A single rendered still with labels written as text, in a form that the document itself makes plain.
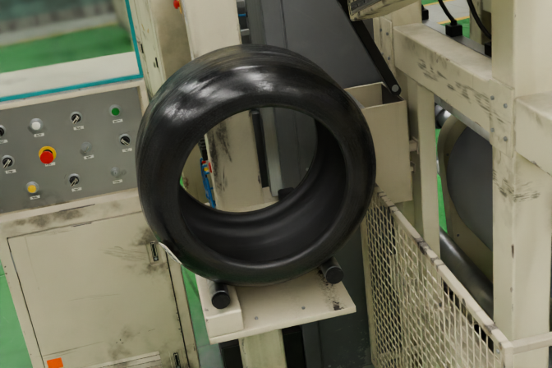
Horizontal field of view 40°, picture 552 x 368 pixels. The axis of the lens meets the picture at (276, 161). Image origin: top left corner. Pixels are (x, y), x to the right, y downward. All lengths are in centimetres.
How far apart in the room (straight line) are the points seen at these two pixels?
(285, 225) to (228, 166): 23
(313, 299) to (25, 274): 103
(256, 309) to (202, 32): 71
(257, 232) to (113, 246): 64
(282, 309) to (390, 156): 52
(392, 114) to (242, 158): 42
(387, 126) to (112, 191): 93
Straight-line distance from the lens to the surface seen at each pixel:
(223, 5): 194
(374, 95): 222
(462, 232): 260
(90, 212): 245
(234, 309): 184
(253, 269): 177
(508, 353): 146
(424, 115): 210
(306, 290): 198
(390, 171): 211
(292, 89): 162
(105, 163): 244
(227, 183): 208
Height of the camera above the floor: 188
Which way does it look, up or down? 23 degrees down
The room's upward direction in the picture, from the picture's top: 7 degrees counter-clockwise
